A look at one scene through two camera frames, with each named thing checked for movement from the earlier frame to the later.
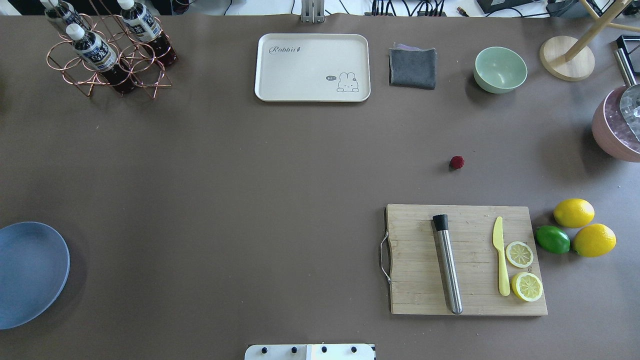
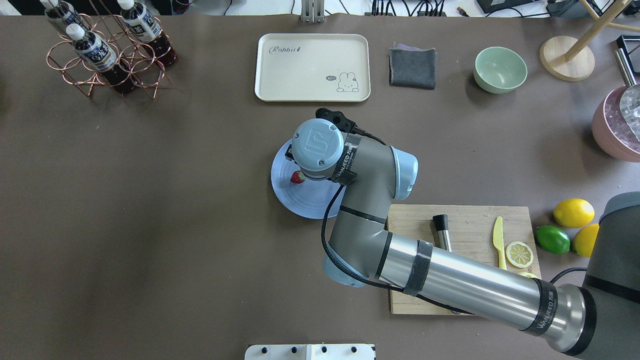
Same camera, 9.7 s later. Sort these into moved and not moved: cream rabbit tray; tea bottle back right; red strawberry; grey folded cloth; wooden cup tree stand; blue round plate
Moved: red strawberry; blue round plate
Not moved: grey folded cloth; wooden cup tree stand; cream rabbit tray; tea bottle back right
